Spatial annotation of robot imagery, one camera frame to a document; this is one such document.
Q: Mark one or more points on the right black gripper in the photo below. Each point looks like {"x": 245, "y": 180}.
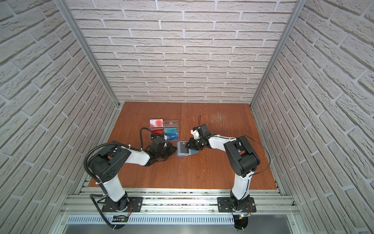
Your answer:
{"x": 192, "y": 145}

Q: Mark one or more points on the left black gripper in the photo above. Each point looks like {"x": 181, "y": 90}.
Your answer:
{"x": 172, "y": 148}

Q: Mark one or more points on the blue leather card holder wallet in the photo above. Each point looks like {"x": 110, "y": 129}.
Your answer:
{"x": 183, "y": 151}

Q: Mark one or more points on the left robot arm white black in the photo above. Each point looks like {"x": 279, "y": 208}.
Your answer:
{"x": 104, "y": 162}

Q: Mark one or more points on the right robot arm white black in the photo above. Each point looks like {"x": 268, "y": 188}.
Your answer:
{"x": 241, "y": 155}

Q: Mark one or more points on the red black cards stack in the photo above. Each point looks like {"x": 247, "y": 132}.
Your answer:
{"x": 157, "y": 132}

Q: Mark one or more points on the teal blue cards stack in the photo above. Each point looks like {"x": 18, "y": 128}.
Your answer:
{"x": 171, "y": 133}

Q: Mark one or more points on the clear acrylic card organizer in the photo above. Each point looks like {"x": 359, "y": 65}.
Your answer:
{"x": 170, "y": 124}

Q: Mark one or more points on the red white card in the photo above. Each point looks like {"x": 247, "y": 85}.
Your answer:
{"x": 156, "y": 123}

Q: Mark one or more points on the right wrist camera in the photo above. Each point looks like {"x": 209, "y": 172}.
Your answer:
{"x": 195, "y": 134}

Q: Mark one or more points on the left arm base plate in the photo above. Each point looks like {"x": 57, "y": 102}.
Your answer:
{"x": 123, "y": 205}

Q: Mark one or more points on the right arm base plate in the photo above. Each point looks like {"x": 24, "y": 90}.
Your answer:
{"x": 246, "y": 205}

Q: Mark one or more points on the aluminium rail frame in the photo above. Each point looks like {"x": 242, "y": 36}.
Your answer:
{"x": 184, "y": 201}

